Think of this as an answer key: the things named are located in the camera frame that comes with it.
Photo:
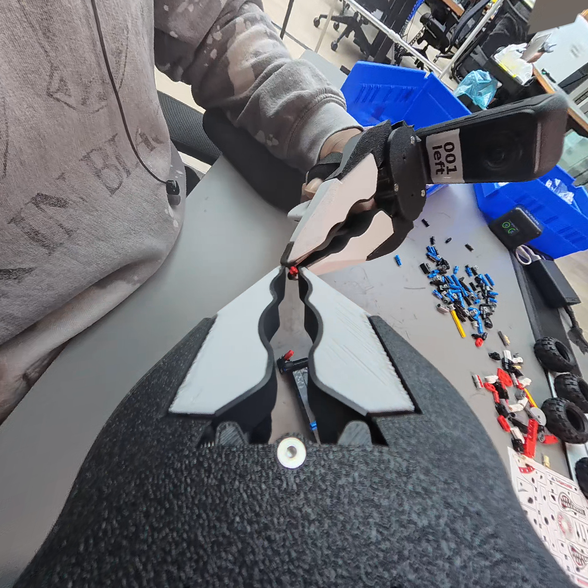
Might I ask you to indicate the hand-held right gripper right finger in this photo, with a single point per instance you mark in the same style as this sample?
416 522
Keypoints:
363 363

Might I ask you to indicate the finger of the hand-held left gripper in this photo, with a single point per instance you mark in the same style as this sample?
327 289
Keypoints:
335 206
363 243

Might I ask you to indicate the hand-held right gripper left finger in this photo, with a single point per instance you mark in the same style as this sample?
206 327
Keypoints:
220 363

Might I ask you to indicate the grey black toy brick chassis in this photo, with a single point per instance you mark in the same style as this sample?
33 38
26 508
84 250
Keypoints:
301 381

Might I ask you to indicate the person's left forearm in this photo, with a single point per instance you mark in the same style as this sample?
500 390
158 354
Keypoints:
239 59

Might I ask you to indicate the grey desk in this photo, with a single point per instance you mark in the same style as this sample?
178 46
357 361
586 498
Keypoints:
206 275

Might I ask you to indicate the person's left hand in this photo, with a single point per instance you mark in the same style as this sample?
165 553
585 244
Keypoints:
337 142

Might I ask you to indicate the teal plastic bag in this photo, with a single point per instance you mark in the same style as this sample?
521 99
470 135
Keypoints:
477 87

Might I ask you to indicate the black power bank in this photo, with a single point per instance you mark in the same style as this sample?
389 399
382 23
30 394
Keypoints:
514 227

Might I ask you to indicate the white plastic bag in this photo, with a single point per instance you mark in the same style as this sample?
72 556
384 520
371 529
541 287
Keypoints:
512 62

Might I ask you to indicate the blue plastic bin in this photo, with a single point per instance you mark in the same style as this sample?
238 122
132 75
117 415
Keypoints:
390 92
565 220

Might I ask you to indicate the yellow toy axle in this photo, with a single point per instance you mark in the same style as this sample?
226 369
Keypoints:
458 324

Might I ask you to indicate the pile of blue black pins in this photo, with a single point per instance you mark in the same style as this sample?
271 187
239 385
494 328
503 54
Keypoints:
459 289

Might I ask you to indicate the background office chair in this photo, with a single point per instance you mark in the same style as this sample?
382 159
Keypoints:
436 27
353 23

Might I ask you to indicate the pile of red white bricks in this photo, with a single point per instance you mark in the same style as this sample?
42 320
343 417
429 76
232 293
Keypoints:
504 377

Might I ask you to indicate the black power adapter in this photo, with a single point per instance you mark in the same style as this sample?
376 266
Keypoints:
551 282

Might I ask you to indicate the tan black toy pin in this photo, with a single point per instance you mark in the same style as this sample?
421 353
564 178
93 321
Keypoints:
504 338

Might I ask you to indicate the small black clip microphone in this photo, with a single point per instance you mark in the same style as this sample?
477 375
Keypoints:
173 188

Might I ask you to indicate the white sticker sheet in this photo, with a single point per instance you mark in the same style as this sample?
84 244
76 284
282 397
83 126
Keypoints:
551 505

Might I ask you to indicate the grey patterned sweatshirt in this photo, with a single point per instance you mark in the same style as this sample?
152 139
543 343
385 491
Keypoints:
55 160

